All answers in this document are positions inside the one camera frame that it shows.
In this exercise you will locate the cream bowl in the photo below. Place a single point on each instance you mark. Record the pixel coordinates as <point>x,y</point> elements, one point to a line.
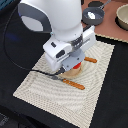
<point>122,14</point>

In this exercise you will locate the white salt shaker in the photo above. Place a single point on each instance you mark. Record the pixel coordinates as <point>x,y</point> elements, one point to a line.
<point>91,15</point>

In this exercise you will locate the round wooden plate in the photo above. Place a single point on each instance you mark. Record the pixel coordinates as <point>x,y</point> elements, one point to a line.
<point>72,73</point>

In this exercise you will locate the brown stove board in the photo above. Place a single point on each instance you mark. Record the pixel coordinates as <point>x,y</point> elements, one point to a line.
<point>108,28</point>

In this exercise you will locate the fork with wooden handle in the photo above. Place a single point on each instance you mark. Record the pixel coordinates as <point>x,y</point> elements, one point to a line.
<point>71,83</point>

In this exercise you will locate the beige woven placemat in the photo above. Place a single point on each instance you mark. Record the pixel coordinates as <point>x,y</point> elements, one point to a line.
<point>64,101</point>

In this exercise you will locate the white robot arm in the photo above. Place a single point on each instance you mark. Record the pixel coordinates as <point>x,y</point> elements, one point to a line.
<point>62,19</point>

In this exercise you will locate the red tomato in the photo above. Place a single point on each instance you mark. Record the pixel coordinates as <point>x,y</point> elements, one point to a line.
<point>77,66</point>

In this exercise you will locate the knife with wooden handle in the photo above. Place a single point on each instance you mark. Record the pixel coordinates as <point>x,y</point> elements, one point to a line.
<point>90,60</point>

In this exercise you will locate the grey saucepan with handle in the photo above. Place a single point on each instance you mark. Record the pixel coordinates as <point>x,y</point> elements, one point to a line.
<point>99,13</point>

